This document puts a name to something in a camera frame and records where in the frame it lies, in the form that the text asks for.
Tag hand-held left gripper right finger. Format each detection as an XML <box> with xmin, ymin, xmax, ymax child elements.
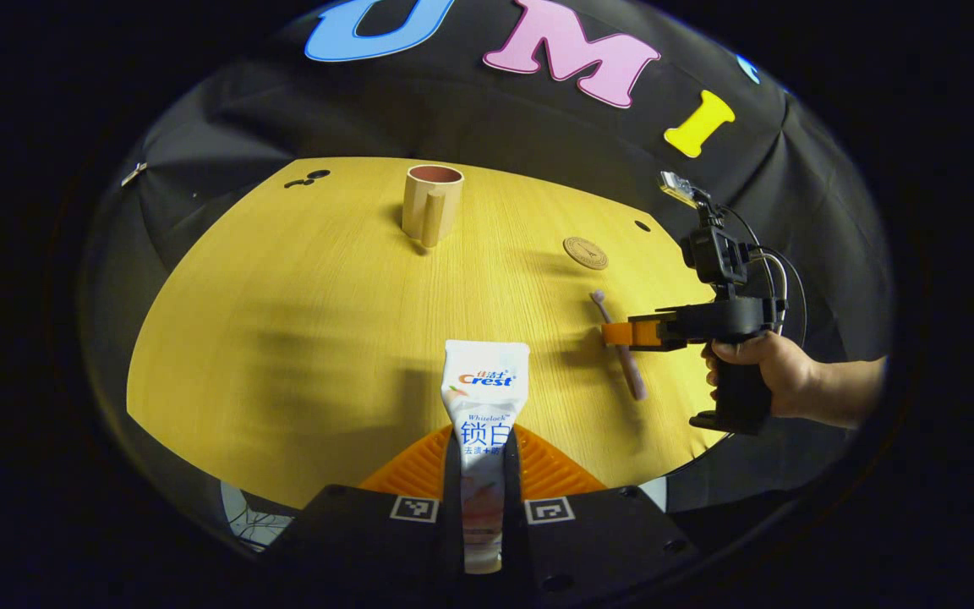
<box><xmin>500</xmin><ymin>425</ymin><xmax>701</xmax><ymax>597</ymax></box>

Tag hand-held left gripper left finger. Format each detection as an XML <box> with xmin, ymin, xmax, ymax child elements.
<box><xmin>263</xmin><ymin>425</ymin><xmax>464</xmax><ymax>593</ymax></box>

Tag pink toothbrush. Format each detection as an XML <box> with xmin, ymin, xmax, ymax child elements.
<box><xmin>590</xmin><ymin>290</ymin><xmax>648</xmax><ymax>402</ymax></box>

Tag round wooden coaster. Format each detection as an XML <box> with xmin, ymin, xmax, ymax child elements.
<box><xmin>562</xmin><ymin>237</ymin><xmax>610</xmax><ymax>271</ymax></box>

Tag white toothpaste tube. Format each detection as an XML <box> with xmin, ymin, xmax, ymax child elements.
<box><xmin>440</xmin><ymin>340</ymin><xmax>532</xmax><ymax>574</ymax></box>

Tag beige cup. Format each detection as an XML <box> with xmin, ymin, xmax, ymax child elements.
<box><xmin>402</xmin><ymin>164</ymin><xmax>464</xmax><ymax>249</ymax></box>

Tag wooden desktop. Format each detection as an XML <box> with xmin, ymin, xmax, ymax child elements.
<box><xmin>126</xmin><ymin>156</ymin><xmax>729</xmax><ymax>511</ymax></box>

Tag black backdrop cloth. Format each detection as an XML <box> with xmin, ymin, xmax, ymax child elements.
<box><xmin>81</xmin><ymin>0</ymin><xmax>894</xmax><ymax>517</ymax></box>

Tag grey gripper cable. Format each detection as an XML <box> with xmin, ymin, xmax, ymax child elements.
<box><xmin>749</xmin><ymin>250</ymin><xmax>789</xmax><ymax>332</ymax></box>

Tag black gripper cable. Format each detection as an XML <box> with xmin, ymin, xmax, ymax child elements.
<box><xmin>724</xmin><ymin>206</ymin><xmax>808</xmax><ymax>348</ymax></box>

